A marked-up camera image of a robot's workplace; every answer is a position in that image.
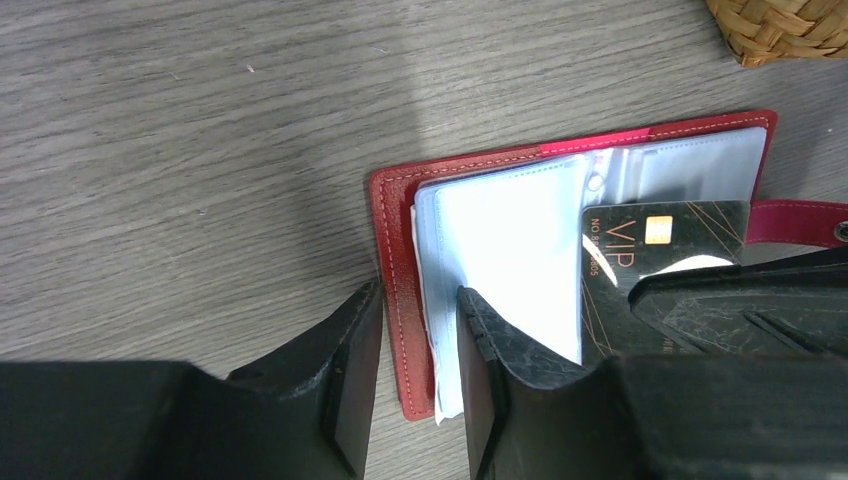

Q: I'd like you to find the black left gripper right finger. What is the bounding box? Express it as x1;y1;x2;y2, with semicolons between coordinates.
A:
457;288;847;479

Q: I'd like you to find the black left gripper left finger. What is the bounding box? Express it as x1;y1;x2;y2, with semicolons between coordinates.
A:
1;281;383;479

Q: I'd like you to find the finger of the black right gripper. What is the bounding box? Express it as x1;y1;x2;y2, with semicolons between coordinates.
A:
628;247;847;358

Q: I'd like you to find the red leather card holder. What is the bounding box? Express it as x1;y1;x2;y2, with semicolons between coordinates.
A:
369;110;847;421

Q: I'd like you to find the woven wicker divided tray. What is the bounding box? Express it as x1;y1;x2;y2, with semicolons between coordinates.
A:
706;0;847;67

